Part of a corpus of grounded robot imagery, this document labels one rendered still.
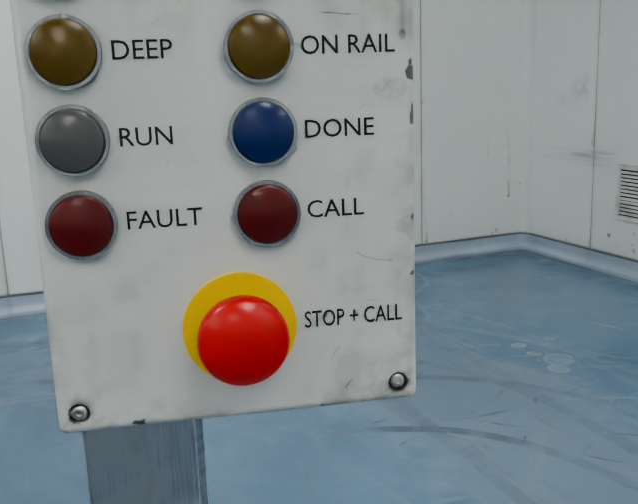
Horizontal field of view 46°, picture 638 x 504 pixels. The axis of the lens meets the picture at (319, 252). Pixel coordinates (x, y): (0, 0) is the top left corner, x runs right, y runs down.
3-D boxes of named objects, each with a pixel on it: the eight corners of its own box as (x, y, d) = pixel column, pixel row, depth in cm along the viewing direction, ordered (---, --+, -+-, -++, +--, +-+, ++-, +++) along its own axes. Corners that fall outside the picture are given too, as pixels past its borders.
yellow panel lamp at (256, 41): (294, 78, 32) (291, 11, 32) (229, 81, 32) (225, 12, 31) (291, 79, 33) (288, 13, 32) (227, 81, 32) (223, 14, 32)
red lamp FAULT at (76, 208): (116, 257, 32) (110, 193, 32) (49, 261, 32) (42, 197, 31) (118, 253, 33) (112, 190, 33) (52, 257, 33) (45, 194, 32)
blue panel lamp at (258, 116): (297, 163, 33) (294, 98, 32) (234, 166, 32) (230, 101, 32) (294, 161, 34) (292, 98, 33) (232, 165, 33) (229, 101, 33)
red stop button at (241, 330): (294, 387, 33) (289, 298, 32) (200, 396, 32) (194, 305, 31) (280, 352, 37) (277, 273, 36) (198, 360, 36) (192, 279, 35)
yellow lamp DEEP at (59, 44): (100, 85, 31) (93, 15, 30) (29, 87, 30) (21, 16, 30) (102, 85, 32) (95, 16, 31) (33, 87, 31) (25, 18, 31)
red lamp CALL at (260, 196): (300, 244, 34) (298, 182, 33) (239, 248, 33) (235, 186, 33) (298, 240, 34) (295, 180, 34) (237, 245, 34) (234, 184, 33)
